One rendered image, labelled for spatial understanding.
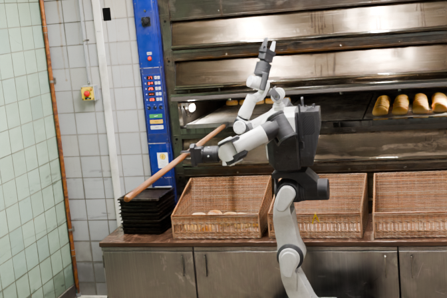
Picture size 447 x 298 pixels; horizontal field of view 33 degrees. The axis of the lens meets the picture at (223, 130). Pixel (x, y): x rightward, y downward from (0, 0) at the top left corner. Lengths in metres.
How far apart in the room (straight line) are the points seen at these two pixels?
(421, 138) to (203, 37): 1.50
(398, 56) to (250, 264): 1.54
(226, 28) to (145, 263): 1.56
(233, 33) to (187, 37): 0.31
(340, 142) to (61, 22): 2.02
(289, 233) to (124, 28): 1.86
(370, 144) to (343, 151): 0.18
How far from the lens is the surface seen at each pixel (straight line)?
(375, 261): 4.45
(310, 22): 4.78
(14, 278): 4.92
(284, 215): 4.01
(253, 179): 4.95
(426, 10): 4.73
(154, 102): 5.03
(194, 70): 4.96
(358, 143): 4.84
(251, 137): 3.68
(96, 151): 5.29
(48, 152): 5.27
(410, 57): 4.75
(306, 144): 3.89
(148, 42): 5.00
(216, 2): 4.90
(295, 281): 4.11
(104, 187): 5.33
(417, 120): 4.79
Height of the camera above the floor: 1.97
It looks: 9 degrees down
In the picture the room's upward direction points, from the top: 5 degrees counter-clockwise
